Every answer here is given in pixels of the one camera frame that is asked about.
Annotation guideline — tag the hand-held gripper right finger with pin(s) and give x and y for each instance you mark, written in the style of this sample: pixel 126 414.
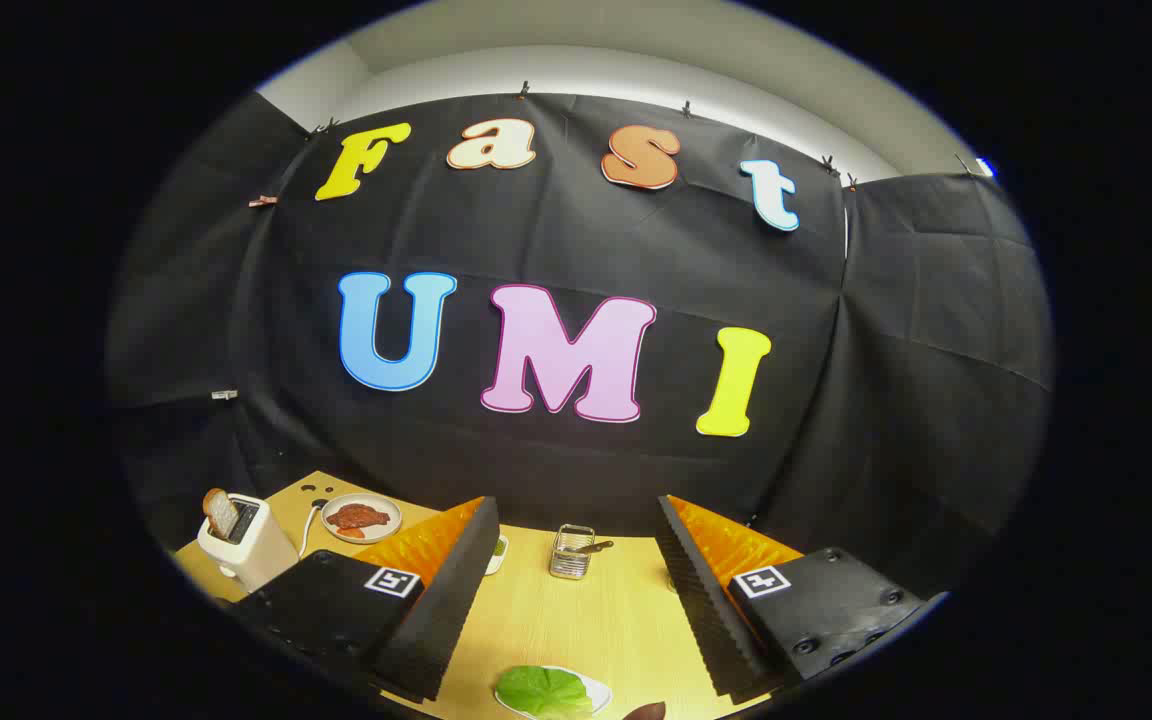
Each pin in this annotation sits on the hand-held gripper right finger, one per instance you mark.
pixel 701 610

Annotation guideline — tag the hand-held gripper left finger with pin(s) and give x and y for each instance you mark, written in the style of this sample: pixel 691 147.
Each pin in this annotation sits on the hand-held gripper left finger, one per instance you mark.
pixel 441 610

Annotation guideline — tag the green lettuce leaf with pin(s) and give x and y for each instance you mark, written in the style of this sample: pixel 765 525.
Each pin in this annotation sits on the green lettuce leaf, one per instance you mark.
pixel 541 692

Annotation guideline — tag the white bread slice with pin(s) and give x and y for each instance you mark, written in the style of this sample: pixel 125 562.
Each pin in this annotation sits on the white bread slice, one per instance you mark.
pixel 221 514

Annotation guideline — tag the white divided dish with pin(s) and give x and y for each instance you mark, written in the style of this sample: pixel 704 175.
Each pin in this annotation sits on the white divided dish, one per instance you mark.
pixel 500 555

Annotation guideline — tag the beige round plate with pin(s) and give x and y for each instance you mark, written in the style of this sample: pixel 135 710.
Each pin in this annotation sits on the beige round plate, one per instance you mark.
pixel 388 508

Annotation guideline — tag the dark red-brown object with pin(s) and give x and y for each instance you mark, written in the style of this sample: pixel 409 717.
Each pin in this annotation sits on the dark red-brown object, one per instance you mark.
pixel 645 712

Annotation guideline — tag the brown meat steak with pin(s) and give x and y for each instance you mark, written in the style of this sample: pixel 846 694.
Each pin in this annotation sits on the brown meat steak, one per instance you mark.
pixel 356 516

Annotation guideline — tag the white oval plate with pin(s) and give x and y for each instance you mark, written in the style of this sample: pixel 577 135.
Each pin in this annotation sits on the white oval plate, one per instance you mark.
pixel 599 692

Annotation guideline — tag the white toaster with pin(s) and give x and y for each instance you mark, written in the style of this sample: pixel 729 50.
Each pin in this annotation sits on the white toaster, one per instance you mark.
pixel 256 555

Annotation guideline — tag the black backdrop cloth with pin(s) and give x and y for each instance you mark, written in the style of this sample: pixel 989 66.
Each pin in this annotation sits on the black backdrop cloth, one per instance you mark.
pixel 556 230

